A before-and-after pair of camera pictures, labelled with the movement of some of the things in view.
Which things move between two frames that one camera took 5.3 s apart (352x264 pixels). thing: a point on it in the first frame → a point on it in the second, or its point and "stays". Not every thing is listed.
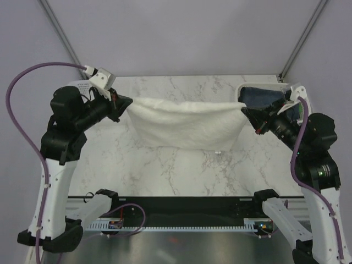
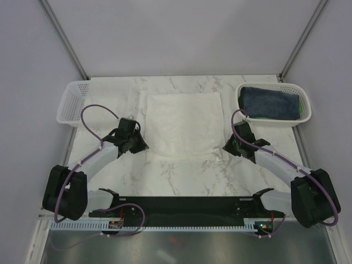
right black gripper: (262, 117) → (227, 147)
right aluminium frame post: (295, 54) stays
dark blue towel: (256, 97) stays
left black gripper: (118, 104) → (141, 146)
